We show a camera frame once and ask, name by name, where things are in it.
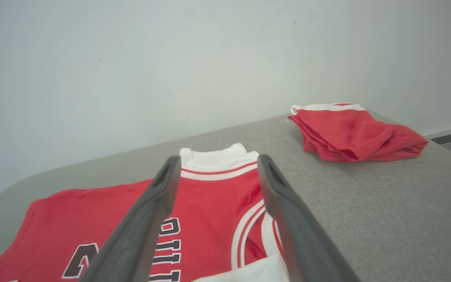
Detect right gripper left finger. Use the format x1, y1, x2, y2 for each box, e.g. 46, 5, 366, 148
79, 155, 182, 282

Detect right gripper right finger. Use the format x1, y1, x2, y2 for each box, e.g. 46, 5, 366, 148
256, 154, 361, 282

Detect red and white jersey shirt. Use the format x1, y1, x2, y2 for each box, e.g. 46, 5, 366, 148
0, 143, 291, 282

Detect red Bulls 23 shorts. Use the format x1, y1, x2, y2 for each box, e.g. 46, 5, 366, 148
287, 103, 429, 163

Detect grey fabric sofa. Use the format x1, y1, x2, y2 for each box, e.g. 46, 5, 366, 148
0, 110, 451, 282

